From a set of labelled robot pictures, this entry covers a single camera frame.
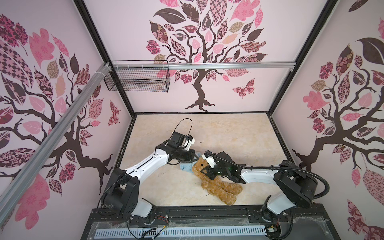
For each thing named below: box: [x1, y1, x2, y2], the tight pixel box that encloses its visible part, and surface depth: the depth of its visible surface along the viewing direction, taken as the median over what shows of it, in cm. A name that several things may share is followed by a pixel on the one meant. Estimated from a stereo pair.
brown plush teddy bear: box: [192, 157, 243, 205], surface depth 78 cm
